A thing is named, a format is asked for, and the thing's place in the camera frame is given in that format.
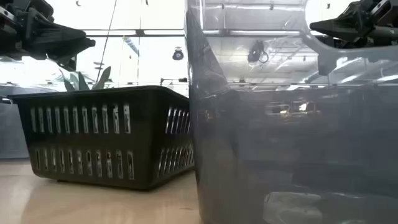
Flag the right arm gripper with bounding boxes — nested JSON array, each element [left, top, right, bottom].
[[309, 0, 398, 48]]

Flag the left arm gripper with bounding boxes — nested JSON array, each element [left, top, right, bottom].
[[0, 0, 96, 71]]

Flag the green plant in white pot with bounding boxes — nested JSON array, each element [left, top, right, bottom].
[[60, 65, 112, 91]]

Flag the black ceiling spotlight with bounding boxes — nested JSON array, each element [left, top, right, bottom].
[[172, 46, 185, 62], [248, 40, 269, 64]]

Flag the black slotted plastic basket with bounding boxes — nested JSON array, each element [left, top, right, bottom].
[[7, 85, 195, 191]]

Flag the smoke grey translucent bin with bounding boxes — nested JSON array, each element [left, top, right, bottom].
[[185, 0, 398, 224]]

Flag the thin black hanging cable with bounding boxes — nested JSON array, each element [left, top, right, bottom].
[[95, 0, 118, 83]]

